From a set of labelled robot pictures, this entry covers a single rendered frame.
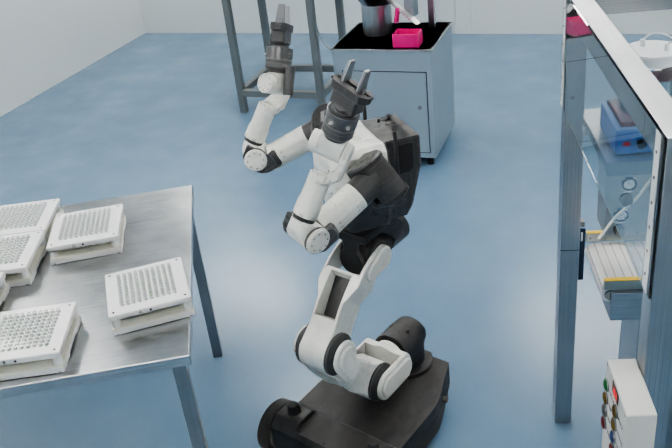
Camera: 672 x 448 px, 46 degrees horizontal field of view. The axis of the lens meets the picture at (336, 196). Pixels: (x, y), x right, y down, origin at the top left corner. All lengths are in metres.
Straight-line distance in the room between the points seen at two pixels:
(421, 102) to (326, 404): 2.34
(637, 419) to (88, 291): 1.74
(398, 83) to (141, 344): 2.87
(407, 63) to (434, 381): 2.26
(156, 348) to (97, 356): 0.17
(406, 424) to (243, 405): 0.76
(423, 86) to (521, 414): 2.26
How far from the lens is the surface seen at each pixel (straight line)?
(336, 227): 2.26
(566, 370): 3.06
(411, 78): 4.82
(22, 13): 7.45
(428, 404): 3.03
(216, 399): 3.44
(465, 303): 3.79
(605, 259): 2.65
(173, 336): 2.41
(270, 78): 2.64
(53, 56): 7.72
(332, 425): 2.95
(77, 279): 2.81
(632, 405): 1.74
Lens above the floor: 2.23
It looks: 28 degrees down
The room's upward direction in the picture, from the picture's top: 7 degrees counter-clockwise
